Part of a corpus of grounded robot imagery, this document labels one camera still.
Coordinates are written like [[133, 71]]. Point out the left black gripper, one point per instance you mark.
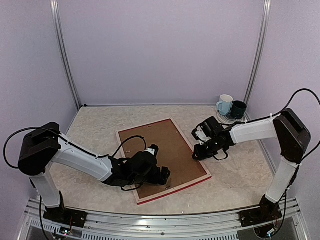
[[164, 178]]

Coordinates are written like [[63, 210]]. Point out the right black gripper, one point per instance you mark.
[[201, 156]]

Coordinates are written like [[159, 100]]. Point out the wooden red picture frame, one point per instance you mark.
[[202, 175]]

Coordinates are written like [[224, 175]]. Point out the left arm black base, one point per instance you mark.
[[65, 216]]

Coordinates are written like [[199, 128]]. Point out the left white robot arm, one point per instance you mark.
[[46, 144]]

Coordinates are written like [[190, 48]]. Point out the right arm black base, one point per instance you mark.
[[266, 211]]

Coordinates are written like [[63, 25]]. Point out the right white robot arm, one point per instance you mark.
[[292, 135]]

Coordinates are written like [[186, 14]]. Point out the white coaster plate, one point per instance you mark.
[[227, 119]]

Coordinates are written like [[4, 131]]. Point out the light blue mug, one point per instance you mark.
[[224, 104]]

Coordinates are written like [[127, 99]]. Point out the dark green mug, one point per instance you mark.
[[238, 110]]

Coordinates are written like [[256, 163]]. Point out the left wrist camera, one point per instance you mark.
[[153, 149]]

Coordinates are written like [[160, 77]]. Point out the aluminium front rail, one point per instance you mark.
[[172, 218]]

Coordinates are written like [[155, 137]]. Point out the right aluminium corner post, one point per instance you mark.
[[259, 50]]

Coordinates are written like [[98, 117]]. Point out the aluminium corner post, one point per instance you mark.
[[259, 50], [54, 5]]

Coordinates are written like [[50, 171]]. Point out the left aluminium corner post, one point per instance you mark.
[[54, 5]]

